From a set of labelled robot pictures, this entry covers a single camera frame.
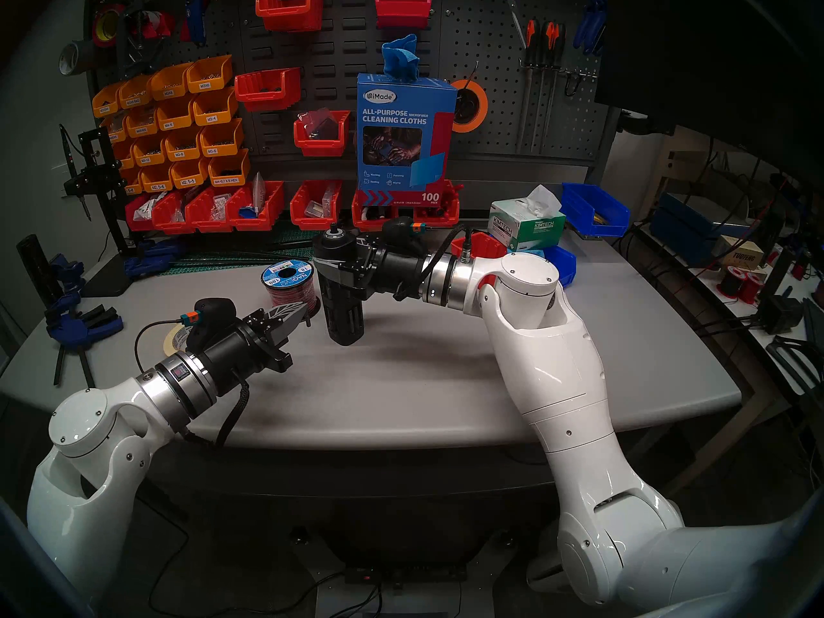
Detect orange parts bin M2.5-5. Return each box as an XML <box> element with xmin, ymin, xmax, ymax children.
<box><xmin>171</xmin><ymin>158</ymin><xmax>211</xmax><ymax>189</ymax></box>

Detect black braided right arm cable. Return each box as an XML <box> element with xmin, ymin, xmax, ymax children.
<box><xmin>393</xmin><ymin>227</ymin><xmax>474</xmax><ymax>302</ymax></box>

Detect red ribbed storage bin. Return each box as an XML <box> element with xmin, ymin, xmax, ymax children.
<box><xmin>451</xmin><ymin>232</ymin><xmax>507</xmax><ymax>289</ymax></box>

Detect grey duct tape roll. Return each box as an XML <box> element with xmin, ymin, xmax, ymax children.
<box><xmin>58</xmin><ymin>41</ymin><xmax>97</xmax><ymax>77</ymax></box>

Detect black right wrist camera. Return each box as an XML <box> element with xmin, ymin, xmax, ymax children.
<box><xmin>380</xmin><ymin>216</ymin><xmax>427</xmax><ymax>250</ymax></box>

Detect small cardboard box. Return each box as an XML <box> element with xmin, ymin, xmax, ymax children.
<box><xmin>711</xmin><ymin>235</ymin><xmax>765</xmax><ymax>270</ymax></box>

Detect large blue storage bin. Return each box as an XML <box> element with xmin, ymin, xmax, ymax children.
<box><xmin>561</xmin><ymin>183</ymin><xmax>630</xmax><ymax>239</ymax></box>

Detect orange parts bin M4X4X6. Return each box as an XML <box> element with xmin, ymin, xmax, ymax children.
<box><xmin>124</xmin><ymin>105</ymin><xmax>160</xmax><ymax>138</ymax></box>

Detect orange parts bin M3X4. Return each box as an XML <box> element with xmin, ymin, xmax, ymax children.
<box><xmin>91</xmin><ymin>84</ymin><xmax>123</xmax><ymax>118</ymax></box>

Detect orange black handled screwdriver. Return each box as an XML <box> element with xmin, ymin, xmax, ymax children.
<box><xmin>515</xmin><ymin>18</ymin><xmax>540</xmax><ymax>155</ymax></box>
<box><xmin>531</xmin><ymin>21</ymin><xmax>557</xmax><ymax>154</ymax></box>

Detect green white Kimtech wipes box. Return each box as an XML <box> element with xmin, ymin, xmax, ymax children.
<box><xmin>489</xmin><ymin>198</ymin><xmax>567</xmax><ymax>251</ymax></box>

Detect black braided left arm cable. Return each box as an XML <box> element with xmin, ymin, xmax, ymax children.
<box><xmin>187</xmin><ymin>382</ymin><xmax>250</xmax><ymax>449</ymax></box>

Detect orange parts bin M3X6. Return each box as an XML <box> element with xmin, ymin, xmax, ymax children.
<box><xmin>185</xmin><ymin>55</ymin><xmax>234</xmax><ymax>94</ymax></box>

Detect orange parts bin M3-4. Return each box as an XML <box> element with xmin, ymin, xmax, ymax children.
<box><xmin>192</xmin><ymin>87</ymin><xmax>239</xmax><ymax>127</ymax></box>

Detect red white tape roll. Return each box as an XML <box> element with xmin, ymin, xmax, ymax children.
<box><xmin>138</xmin><ymin>10</ymin><xmax>176</xmax><ymax>41</ymax></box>

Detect black cylinder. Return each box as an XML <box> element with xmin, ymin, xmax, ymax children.
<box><xmin>16</xmin><ymin>234</ymin><xmax>65</xmax><ymax>308</ymax></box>

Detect blue cleaning cloths box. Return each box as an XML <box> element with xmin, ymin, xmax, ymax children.
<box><xmin>357</xmin><ymin>73</ymin><xmax>457</xmax><ymax>207</ymax></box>

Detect green cutting mat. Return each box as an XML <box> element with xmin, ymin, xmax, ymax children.
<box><xmin>158</xmin><ymin>227</ymin><xmax>323</xmax><ymax>277</ymax></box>

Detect orange parts bin M3-8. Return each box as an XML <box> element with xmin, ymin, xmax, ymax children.
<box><xmin>164</xmin><ymin>127</ymin><xmax>203</xmax><ymax>162</ymax></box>

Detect dark red parts bin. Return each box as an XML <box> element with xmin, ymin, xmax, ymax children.
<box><xmin>375</xmin><ymin>0</ymin><xmax>433</xmax><ymax>30</ymax></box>

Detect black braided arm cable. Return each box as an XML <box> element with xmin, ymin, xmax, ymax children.
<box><xmin>393</xmin><ymin>227</ymin><xmax>474</xmax><ymax>302</ymax></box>
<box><xmin>187</xmin><ymin>382</ymin><xmax>250</xmax><ymax>449</ymax></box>

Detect red wire spool blue label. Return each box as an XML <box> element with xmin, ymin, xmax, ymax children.
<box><xmin>261</xmin><ymin>261</ymin><xmax>319</xmax><ymax>318</ymax></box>

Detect orange parts bin M3X8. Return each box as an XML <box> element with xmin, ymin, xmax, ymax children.
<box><xmin>149</xmin><ymin>63</ymin><xmax>192</xmax><ymax>101</ymax></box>

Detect blue black bar clamp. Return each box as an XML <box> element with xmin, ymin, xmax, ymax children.
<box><xmin>50</xmin><ymin>253</ymin><xmax>86</xmax><ymax>315</ymax></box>
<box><xmin>124</xmin><ymin>239</ymin><xmax>182</xmax><ymax>277</ymax></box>
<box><xmin>45</xmin><ymin>304</ymin><xmax>124</xmax><ymax>398</ymax></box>

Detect dark blue equipment case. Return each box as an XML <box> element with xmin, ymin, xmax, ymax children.
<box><xmin>649</xmin><ymin>192</ymin><xmax>754</xmax><ymax>267</ymax></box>

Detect blue handled pliers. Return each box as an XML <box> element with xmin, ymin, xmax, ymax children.
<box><xmin>573</xmin><ymin>2</ymin><xmax>596</xmax><ymax>56</ymax></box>
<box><xmin>583</xmin><ymin>0</ymin><xmax>609</xmax><ymax>54</ymax></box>

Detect black louvered wall panel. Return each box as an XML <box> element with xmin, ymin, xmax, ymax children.
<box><xmin>238</xmin><ymin>0</ymin><xmax>448</xmax><ymax>173</ymax></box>

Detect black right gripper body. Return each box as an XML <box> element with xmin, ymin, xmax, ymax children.
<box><xmin>348</xmin><ymin>242</ymin><xmax>430</xmax><ymax>303</ymax></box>

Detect dark pegboard panel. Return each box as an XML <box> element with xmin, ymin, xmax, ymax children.
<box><xmin>444</xmin><ymin>0</ymin><xmax>622</xmax><ymax>167</ymax></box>
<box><xmin>84</xmin><ymin>0</ymin><xmax>242</xmax><ymax>192</ymax></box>

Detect black desktop stand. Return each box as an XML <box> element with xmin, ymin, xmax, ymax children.
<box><xmin>756</xmin><ymin>247</ymin><xmax>805</xmax><ymax>334</ymax></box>

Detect orange parts bin M3-6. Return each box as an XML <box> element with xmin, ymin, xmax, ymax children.
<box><xmin>198</xmin><ymin>118</ymin><xmax>245</xmax><ymax>158</ymax></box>

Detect blue microfiber cloth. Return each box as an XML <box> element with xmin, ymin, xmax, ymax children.
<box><xmin>381</xmin><ymin>34</ymin><xmax>420</xmax><ymax>83</ymax></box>

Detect thin black left camera cable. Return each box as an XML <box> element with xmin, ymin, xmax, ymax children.
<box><xmin>134</xmin><ymin>319</ymin><xmax>187</xmax><ymax>373</ymax></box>

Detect black power strip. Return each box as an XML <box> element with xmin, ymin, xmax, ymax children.
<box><xmin>344</xmin><ymin>562</ymin><xmax>467</xmax><ymax>585</ymax></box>

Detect orange parts bin M4 HEX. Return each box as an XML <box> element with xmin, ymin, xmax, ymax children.
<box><xmin>207</xmin><ymin>148</ymin><xmax>251</xmax><ymax>187</ymax></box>

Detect small blue storage bin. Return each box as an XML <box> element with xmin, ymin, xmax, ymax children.
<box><xmin>544</xmin><ymin>245</ymin><xmax>577</xmax><ymax>288</ymax></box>

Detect black metal stand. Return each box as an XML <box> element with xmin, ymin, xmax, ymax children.
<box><xmin>59</xmin><ymin>124</ymin><xmax>133</xmax><ymax>297</ymax></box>

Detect orange parts bin M3X8 BAD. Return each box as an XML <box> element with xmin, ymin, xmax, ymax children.
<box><xmin>118</xmin><ymin>75</ymin><xmax>154</xmax><ymax>109</ymax></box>

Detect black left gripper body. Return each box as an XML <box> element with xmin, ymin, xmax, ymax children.
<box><xmin>205</xmin><ymin>313</ymin><xmax>292</xmax><ymax>396</ymax></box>

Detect orange parts bin M4-6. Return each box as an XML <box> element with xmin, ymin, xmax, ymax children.
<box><xmin>156</xmin><ymin>95</ymin><xmax>196</xmax><ymax>131</ymax></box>

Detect orange tape roll on pegboard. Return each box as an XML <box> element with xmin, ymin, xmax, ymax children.
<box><xmin>451</xmin><ymin>79</ymin><xmax>489</xmax><ymax>133</ymax></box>

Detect white tissue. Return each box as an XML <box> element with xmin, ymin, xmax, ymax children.
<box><xmin>523</xmin><ymin>184</ymin><xmax>562</xmax><ymax>216</ymax></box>

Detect beige masking tape roll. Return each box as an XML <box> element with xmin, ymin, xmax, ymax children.
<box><xmin>163</xmin><ymin>323</ymin><xmax>194</xmax><ymax>358</ymax></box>

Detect orange parts bin M3-12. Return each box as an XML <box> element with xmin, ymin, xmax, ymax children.
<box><xmin>132</xmin><ymin>135</ymin><xmax>167</xmax><ymax>167</ymax></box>

